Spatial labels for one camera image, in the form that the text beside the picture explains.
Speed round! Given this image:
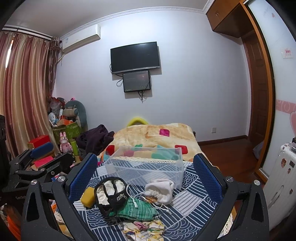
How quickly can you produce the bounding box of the grey plush toy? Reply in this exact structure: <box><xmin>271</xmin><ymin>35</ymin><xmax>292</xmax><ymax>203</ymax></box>
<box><xmin>63</xmin><ymin>100</ymin><xmax>87</xmax><ymax>131</ymax></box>

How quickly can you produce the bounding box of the clear plastic storage box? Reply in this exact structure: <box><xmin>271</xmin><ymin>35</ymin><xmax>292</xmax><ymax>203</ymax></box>
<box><xmin>104</xmin><ymin>146</ymin><xmax>185</xmax><ymax>189</ymax></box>

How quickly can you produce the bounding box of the dark purple clothing pile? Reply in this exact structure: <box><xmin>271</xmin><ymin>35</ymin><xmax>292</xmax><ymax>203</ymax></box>
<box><xmin>76</xmin><ymin>125</ymin><xmax>115</xmax><ymax>159</ymax></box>

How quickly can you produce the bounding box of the yellow sponge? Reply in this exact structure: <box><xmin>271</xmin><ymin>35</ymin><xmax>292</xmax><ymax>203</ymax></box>
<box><xmin>80</xmin><ymin>187</ymin><xmax>96</xmax><ymax>208</ymax></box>

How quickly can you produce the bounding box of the green knitted cloth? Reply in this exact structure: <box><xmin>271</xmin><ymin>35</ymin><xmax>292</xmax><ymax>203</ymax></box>
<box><xmin>108</xmin><ymin>198</ymin><xmax>161</xmax><ymax>221</ymax></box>

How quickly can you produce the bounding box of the white suitcase with stickers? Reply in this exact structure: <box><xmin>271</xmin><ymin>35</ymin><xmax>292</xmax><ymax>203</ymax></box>
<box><xmin>263</xmin><ymin>142</ymin><xmax>295</xmax><ymax>230</ymax></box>

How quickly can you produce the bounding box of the green cardboard box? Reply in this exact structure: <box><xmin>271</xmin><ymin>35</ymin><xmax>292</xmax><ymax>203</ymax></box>
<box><xmin>52</xmin><ymin>123</ymin><xmax>81</xmax><ymax>145</ymax></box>

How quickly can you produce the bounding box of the white air conditioner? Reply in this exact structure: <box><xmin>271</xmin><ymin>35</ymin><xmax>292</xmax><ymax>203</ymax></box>
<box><xmin>62</xmin><ymin>24</ymin><xmax>101</xmax><ymax>54</ymax></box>

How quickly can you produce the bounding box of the colourful plush blanket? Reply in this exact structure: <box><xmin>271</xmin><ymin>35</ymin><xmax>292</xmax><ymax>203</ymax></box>
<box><xmin>97</xmin><ymin>123</ymin><xmax>202</xmax><ymax>162</ymax></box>

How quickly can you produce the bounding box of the brown wooden door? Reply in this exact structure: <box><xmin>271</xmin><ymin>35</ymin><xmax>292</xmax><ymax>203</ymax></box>
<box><xmin>242</xmin><ymin>31</ymin><xmax>268</xmax><ymax>159</ymax></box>

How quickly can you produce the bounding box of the pink rabbit toy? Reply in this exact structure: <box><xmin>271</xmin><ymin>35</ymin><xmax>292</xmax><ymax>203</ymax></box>
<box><xmin>60</xmin><ymin>132</ymin><xmax>73</xmax><ymax>153</ymax></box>

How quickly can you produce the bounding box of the yellow chair back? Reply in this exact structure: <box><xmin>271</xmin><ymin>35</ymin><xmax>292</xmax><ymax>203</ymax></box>
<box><xmin>127</xmin><ymin>117</ymin><xmax>149</xmax><ymax>127</ymax></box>

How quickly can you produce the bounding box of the large wall television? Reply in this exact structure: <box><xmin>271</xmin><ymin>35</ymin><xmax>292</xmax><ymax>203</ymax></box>
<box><xmin>110</xmin><ymin>42</ymin><xmax>161</xmax><ymax>74</ymax></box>

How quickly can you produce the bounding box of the blue patterned tablecloth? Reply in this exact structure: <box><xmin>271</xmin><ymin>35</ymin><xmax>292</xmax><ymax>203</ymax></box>
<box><xmin>74</xmin><ymin>162</ymin><xmax>218</xmax><ymax>240</ymax></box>

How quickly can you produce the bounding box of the white drawstring bag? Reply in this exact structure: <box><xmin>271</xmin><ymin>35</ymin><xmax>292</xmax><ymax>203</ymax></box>
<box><xmin>144</xmin><ymin>179</ymin><xmax>175</xmax><ymax>205</ymax></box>

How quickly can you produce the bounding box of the floral scrunchie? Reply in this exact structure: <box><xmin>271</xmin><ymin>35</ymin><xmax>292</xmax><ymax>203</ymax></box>
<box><xmin>122</xmin><ymin>219</ymin><xmax>165</xmax><ymax>241</ymax></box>

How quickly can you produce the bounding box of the red box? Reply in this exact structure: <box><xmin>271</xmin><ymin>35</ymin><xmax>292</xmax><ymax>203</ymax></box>
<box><xmin>27</xmin><ymin>135</ymin><xmax>50</xmax><ymax>149</ymax></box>

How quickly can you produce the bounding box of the small wall monitor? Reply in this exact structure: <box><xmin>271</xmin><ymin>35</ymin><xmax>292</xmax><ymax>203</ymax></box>
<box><xmin>122</xmin><ymin>70</ymin><xmax>151</xmax><ymax>92</ymax></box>

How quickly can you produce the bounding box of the black and white pouch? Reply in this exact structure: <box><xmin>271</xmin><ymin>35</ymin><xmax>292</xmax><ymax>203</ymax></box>
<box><xmin>94</xmin><ymin>177</ymin><xmax>129</xmax><ymax>217</ymax></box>

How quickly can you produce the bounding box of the green bottle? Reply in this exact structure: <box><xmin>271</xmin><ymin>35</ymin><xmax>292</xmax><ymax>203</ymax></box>
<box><xmin>70</xmin><ymin>139</ymin><xmax>79</xmax><ymax>156</ymax></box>

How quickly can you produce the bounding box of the striped brown curtain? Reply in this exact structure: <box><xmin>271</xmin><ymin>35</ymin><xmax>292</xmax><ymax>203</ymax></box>
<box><xmin>1</xmin><ymin>31</ymin><xmax>60</xmax><ymax>157</ymax></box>

